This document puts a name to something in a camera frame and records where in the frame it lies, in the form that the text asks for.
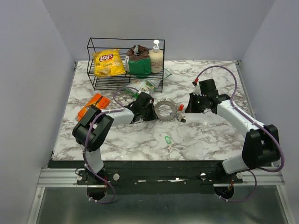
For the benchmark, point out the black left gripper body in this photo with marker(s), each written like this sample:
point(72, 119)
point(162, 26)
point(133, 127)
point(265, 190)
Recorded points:
point(146, 113)

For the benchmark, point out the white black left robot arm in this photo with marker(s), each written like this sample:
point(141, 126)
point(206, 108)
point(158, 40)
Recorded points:
point(91, 131)

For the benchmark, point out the green brown coffee bag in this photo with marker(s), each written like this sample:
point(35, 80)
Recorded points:
point(137, 61)

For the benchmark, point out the green white card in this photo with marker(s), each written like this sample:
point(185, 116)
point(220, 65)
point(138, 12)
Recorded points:
point(167, 73)

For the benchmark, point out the green white snack pouch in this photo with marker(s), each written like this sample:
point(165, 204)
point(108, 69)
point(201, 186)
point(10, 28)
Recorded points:
point(147, 85)

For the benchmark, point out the orange razor box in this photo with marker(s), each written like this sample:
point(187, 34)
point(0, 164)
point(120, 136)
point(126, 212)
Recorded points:
point(98, 101)

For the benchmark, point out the metal disc keyring organizer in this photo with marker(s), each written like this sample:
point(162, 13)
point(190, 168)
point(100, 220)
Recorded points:
point(166, 110)

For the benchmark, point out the yellow Lays chips bag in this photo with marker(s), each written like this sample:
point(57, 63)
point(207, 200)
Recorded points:
point(108, 63)

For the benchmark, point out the cream soap pump bottle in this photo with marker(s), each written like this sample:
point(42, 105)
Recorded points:
point(156, 57)

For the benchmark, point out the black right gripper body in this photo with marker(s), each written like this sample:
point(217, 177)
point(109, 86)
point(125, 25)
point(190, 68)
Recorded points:
point(202, 103)

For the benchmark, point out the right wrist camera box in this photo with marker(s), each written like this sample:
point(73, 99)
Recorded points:
point(197, 90)

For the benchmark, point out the black wire shelf rack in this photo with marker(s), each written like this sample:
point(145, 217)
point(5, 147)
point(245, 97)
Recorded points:
point(97, 44)

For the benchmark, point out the aluminium frame rail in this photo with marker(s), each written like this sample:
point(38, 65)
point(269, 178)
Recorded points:
point(66, 177)

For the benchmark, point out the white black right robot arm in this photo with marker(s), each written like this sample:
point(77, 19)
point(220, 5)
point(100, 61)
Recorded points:
point(260, 141)

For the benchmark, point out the green key tag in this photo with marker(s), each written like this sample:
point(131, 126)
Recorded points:
point(168, 141)

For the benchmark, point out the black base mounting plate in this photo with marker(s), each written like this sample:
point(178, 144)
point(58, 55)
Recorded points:
point(154, 177)

